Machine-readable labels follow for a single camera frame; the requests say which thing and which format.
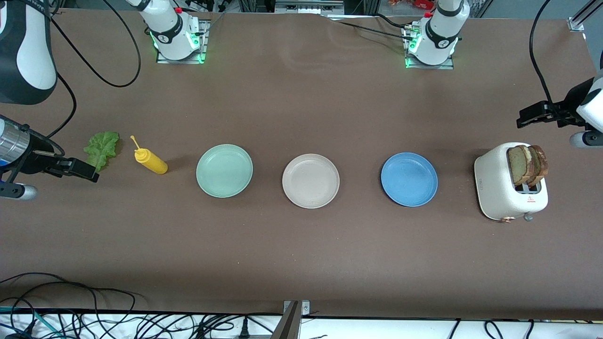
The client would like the brown bread slice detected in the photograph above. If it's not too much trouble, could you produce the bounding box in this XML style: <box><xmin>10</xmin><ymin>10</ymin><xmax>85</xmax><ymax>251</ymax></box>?
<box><xmin>506</xmin><ymin>145</ymin><xmax>535</xmax><ymax>186</ymax></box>
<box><xmin>527</xmin><ymin>145</ymin><xmax>549</xmax><ymax>187</ymax></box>

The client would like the thin black table cable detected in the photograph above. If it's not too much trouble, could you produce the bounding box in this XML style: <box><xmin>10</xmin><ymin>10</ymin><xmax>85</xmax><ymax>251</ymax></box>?
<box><xmin>325</xmin><ymin>14</ymin><xmax>415</xmax><ymax>41</ymax></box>

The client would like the red packet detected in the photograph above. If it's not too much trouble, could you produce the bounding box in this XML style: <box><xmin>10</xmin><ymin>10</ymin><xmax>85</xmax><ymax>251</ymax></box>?
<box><xmin>389</xmin><ymin>0</ymin><xmax>436</xmax><ymax>11</ymax></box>

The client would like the yellow mustard squeeze bottle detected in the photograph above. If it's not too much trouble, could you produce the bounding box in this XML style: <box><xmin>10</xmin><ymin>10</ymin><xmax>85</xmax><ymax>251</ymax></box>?
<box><xmin>130</xmin><ymin>136</ymin><xmax>168</xmax><ymax>175</ymax></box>

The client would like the white toaster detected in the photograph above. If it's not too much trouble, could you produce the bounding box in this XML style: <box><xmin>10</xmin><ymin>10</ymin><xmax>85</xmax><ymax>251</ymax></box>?
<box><xmin>474</xmin><ymin>142</ymin><xmax>549</xmax><ymax>223</ymax></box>

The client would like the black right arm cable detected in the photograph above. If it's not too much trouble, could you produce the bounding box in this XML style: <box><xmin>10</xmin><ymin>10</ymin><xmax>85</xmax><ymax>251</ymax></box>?
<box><xmin>45</xmin><ymin>0</ymin><xmax>142</xmax><ymax>139</ymax></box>

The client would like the aluminium frame profile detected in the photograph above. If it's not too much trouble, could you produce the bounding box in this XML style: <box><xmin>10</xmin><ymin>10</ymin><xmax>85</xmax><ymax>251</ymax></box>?
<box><xmin>568</xmin><ymin>0</ymin><xmax>603</xmax><ymax>32</ymax></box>

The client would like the teal cable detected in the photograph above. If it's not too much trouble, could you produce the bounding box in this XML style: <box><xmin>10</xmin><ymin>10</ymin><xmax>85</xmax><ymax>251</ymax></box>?
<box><xmin>0</xmin><ymin>306</ymin><xmax>64</xmax><ymax>339</ymax></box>

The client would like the black looped cable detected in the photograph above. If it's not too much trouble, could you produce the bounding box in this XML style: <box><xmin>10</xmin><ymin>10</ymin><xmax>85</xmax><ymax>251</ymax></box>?
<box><xmin>0</xmin><ymin>272</ymin><xmax>142</xmax><ymax>314</ymax></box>

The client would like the grey metal beam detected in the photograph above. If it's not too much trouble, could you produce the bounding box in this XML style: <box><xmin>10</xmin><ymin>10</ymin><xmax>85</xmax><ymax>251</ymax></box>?
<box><xmin>271</xmin><ymin>301</ymin><xmax>302</xmax><ymax>339</ymax></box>

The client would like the grey metal box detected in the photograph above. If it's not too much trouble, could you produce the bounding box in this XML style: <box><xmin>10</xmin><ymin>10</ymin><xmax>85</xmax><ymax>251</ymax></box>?
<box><xmin>275</xmin><ymin>0</ymin><xmax>344</xmax><ymax>15</ymax></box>

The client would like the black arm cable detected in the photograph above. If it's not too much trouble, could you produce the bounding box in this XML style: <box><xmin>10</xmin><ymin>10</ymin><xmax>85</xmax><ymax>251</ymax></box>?
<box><xmin>45</xmin><ymin>0</ymin><xmax>142</xmax><ymax>139</ymax></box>
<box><xmin>529</xmin><ymin>0</ymin><xmax>603</xmax><ymax>110</ymax></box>

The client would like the blue plate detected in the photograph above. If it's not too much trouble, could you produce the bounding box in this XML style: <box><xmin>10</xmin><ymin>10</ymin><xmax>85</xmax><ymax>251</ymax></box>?
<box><xmin>381</xmin><ymin>152</ymin><xmax>439</xmax><ymax>207</ymax></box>

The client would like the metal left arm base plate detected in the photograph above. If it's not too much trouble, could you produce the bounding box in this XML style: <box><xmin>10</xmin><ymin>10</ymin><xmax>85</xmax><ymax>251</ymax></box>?
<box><xmin>405</xmin><ymin>26</ymin><xmax>455</xmax><ymax>70</ymax></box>

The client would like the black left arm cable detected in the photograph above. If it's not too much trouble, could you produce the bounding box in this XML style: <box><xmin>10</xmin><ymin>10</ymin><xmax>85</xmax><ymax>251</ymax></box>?
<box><xmin>529</xmin><ymin>0</ymin><xmax>603</xmax><ymax>110</ymax></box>

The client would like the mint green plate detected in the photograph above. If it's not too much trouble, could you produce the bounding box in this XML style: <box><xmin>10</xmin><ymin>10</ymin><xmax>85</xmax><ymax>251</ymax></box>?
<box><xmin>196</xmin><ymin>144</ymin><xmax>253</xmax><ymax>198</ymax></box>

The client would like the green lettuce leaf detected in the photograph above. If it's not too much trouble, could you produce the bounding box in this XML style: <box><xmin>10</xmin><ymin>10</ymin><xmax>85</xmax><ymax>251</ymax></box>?
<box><xmin>83</xmin><ymin>131</ymin><xmax>120</xmax><ymax>173</ymax></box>

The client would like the beige plate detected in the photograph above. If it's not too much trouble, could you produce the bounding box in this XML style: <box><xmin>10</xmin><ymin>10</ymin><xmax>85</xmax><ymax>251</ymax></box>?
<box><xmin>282</xmin><ymin>154</ymin><xmax>340</xmax><ymax>209</ymax></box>

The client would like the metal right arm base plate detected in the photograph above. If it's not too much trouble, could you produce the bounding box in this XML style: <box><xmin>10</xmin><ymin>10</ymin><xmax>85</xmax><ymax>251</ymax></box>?
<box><xmin>156</xmin><ymin>20</ymin><xmax>209</xmax><ymax>64</ymax></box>

